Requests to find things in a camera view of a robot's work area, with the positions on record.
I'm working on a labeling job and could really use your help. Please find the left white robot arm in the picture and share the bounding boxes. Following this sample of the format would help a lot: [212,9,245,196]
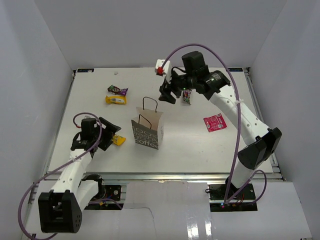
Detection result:
[38,117,121,234]

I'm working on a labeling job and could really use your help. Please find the left blue corner label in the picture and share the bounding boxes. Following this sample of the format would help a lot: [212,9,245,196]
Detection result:
[77,68,95,73]

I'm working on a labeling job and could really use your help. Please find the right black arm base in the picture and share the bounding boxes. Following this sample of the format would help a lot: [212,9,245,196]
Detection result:
[206,182,258,213]

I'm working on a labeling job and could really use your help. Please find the red snack sachet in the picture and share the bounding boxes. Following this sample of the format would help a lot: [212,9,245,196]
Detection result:
[203,113,227,133]

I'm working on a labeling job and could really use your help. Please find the yellow candy bar packet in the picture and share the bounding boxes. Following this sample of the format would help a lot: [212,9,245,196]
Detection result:
[105,95,127,105]

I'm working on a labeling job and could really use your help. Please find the blue corner label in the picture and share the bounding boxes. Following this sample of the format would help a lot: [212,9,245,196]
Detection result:
[228,67,244,72]
[77,68,95,73]

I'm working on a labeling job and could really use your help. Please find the right blue corner label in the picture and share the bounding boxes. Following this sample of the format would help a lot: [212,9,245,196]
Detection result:
[228,67,244,72]

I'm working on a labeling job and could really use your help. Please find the dark purple snack packet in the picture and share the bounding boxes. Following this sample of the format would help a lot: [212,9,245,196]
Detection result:
[107,85,128,96]

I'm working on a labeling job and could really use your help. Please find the purple candy packet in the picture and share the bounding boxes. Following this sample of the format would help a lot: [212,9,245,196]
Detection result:
[182,89,192,105]

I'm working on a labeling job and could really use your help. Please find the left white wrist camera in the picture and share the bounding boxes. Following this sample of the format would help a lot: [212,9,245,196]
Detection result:
[82,114,93,120]

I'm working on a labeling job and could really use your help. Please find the yellow M&M snack packet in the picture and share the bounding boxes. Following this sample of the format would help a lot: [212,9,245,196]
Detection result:
[112,134,126,146]

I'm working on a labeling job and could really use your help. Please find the grey white paper bag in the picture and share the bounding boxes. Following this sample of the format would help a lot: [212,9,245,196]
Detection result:
[131,96,164,150]

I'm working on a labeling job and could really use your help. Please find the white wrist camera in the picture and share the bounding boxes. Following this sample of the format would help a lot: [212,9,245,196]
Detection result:
[155,59,172,83]
[82,114,93,120]

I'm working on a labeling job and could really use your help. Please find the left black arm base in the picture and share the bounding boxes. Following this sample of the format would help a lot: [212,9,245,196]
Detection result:
[93,184,122,201]

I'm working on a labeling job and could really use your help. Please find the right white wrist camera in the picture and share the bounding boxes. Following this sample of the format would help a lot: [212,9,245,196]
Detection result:
[155,59,172,83]

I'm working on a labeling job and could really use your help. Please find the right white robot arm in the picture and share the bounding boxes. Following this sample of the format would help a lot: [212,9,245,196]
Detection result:
[155,51,282,201]

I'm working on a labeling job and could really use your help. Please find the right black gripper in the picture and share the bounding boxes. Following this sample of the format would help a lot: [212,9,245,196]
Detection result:
[159,69,197,105]

